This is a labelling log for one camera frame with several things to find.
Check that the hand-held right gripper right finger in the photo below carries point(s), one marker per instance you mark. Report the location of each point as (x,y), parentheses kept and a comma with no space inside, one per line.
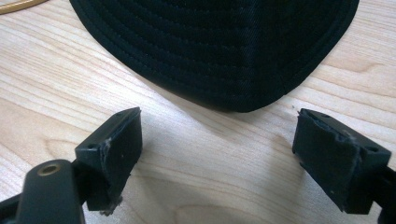
(330,161)

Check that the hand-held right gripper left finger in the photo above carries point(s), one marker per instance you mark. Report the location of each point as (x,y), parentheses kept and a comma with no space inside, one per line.
(115,152)

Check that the black cap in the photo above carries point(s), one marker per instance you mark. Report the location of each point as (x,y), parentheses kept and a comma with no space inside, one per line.
(218,49)

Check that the tan curved strip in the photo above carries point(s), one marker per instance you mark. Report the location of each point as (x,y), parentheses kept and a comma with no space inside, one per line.
(18,5)

